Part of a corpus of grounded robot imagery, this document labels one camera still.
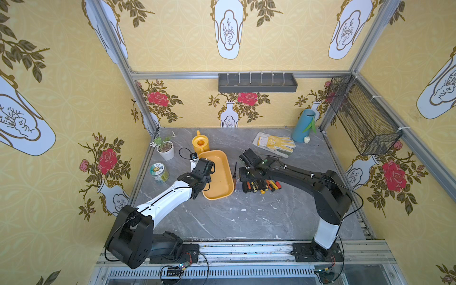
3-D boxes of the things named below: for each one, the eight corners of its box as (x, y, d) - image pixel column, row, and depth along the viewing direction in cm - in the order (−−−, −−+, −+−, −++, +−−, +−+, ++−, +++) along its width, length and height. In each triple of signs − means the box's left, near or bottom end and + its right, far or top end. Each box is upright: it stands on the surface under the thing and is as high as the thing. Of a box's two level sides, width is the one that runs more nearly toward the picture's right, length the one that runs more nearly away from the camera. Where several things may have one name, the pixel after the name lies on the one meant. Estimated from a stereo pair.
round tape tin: (153, 183, 97) (147, 175, 91) (156, 171, 102) (151, 162, 96) (167, 183, 97) (162, 175, 91) (170, 171, 102) (166, 162, 96)
